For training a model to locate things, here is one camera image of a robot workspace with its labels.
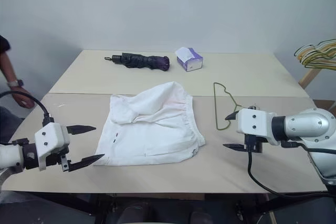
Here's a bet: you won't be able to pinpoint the purple white tissue box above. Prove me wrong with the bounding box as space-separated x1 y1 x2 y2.
174 46 204 73

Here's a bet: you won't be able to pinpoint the person's blue jeans leg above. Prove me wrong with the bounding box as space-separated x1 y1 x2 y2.
0 105 26 145

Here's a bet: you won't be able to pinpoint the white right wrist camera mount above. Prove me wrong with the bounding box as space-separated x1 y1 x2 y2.
235 108 278 146

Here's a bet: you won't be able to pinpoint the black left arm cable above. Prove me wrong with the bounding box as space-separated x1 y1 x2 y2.
0 91 56 126

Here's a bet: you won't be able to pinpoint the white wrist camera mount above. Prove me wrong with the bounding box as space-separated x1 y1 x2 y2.
235 108 278 146
34 122 71 172

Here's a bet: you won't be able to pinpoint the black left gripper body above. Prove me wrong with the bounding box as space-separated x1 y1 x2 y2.
46 144 72 174

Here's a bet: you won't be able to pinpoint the silver wristwatch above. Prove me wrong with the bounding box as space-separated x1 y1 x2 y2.
6 78 25 89

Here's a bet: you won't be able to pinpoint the black shirt sleeve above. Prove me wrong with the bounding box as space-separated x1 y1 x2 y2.
0 34 12 53

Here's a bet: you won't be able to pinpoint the olive green wire hanger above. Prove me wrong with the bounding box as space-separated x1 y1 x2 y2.
213 82 246 131

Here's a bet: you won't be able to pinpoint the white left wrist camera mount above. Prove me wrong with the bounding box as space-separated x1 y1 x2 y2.
34 122 71 172

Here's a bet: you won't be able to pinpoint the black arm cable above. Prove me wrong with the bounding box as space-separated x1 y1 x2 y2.
246 140 336 200
0 91 56 126

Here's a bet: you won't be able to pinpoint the person's hand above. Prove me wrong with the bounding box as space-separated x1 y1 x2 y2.
11 86 35 109

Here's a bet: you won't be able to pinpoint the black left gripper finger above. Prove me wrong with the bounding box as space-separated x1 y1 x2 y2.
65 124 97 136
68 153 106 173

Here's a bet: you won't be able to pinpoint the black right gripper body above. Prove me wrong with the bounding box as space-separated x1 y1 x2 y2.
243 133 264 154

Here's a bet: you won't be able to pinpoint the folded dark purple umbrella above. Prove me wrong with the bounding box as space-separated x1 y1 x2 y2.
104 53 171 72

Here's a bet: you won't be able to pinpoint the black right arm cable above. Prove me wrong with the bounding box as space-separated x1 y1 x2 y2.
246 140 336 200

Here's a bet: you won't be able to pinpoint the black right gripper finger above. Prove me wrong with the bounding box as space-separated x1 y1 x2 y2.
222 143 247 152
225 111 239 122

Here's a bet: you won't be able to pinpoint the white shorts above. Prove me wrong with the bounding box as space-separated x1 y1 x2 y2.
93 81 206 167

